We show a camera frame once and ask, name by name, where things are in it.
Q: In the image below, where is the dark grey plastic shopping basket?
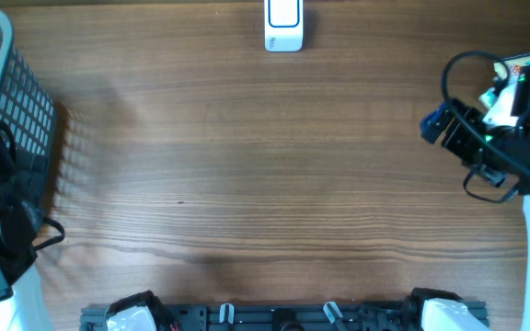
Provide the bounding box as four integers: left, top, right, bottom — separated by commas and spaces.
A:
0, 5, 59, 166

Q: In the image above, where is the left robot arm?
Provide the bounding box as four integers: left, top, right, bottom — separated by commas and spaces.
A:
0, 120, 65, 330

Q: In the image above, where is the white barcode scanner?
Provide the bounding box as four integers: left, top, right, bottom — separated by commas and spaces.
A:
263, 0, 304, 52

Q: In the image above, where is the cream yellow snack bag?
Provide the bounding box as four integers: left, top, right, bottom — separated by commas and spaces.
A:
494, 52, 530, 84

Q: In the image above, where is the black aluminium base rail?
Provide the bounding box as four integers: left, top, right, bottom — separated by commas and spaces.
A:
79, 301, 490, 331

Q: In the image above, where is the left black camera cable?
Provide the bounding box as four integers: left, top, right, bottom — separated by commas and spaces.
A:
32, 215, 66, 253

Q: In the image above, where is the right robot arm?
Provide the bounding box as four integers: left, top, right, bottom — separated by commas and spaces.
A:
420, 66, 530, 330

